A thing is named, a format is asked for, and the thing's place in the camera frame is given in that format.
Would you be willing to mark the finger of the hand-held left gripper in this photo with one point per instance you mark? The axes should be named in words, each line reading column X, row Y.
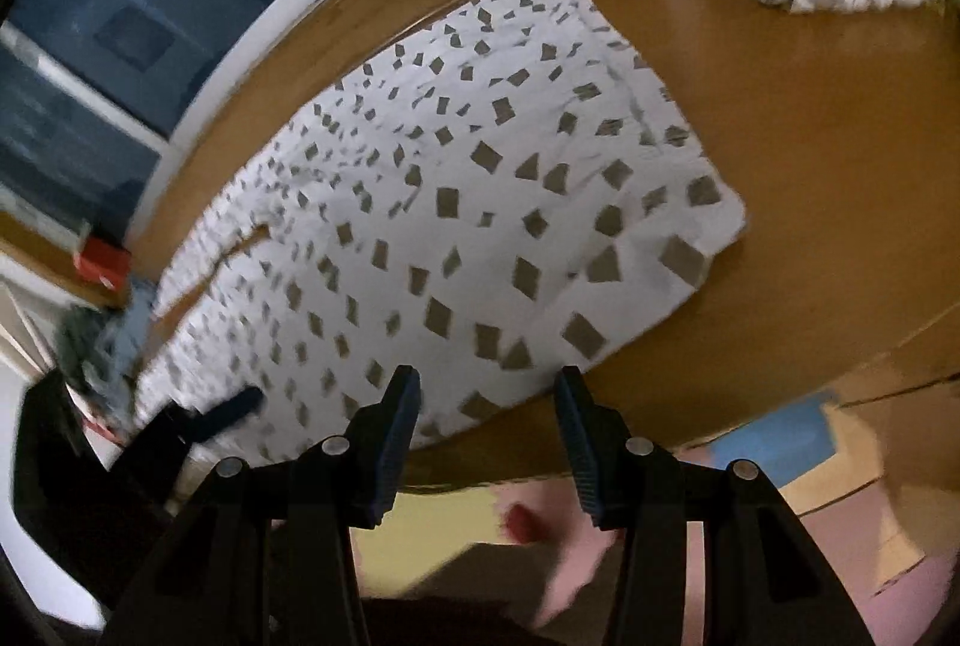
column 229, row 412

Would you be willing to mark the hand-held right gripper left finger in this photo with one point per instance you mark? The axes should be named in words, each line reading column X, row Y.
column 397, row 443

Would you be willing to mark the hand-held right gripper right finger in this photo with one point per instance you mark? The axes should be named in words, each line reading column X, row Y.
column 577, row 443

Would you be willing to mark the white diamond-print garment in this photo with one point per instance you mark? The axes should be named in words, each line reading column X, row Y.
column 450, row 203

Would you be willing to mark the yellow foam floor mat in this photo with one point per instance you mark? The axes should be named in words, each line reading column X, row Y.
column 435, row 526

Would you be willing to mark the small red object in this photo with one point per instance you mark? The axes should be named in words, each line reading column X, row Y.
column 523, row 523

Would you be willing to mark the blue denim jeans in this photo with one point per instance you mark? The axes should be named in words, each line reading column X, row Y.
column 139, row 316

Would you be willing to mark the grey-green garment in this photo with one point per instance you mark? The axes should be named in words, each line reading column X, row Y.
column 90, row 353

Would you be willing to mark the blue foam floor mat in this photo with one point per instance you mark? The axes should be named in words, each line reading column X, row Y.
column 772, row 428

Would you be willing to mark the red box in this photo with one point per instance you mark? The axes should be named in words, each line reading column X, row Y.
column 101, row 263

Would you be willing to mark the pink foam floor mat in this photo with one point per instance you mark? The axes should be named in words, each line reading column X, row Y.
column 900, row 593

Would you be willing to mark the white window frame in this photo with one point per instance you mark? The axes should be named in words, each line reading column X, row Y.
column 247, row 64

